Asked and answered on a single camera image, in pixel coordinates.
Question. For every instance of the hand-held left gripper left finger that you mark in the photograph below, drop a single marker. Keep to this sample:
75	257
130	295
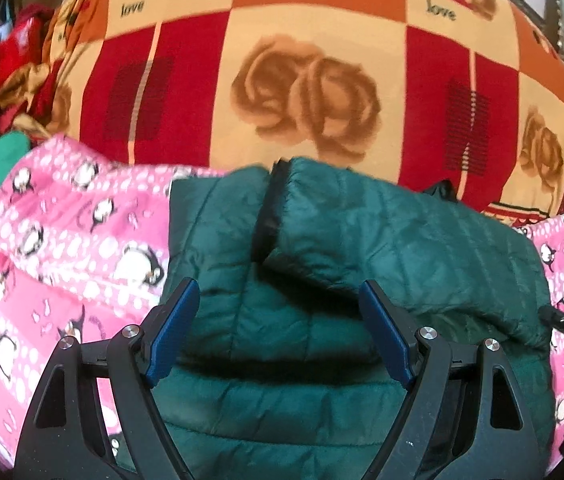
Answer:
174	330

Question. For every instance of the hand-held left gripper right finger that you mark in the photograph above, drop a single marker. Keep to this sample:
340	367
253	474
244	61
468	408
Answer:
387	332

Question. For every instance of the rose print checkered blanket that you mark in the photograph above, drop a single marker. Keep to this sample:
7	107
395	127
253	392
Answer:
282	60

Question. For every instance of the pink penguin print blanket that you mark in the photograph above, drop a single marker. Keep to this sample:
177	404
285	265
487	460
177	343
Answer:
61	240

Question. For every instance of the red clothes pile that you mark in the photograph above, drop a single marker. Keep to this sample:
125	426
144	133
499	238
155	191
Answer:
1	60

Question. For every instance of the dark green puffer jacket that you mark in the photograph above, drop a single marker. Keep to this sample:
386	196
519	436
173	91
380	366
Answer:
312	240

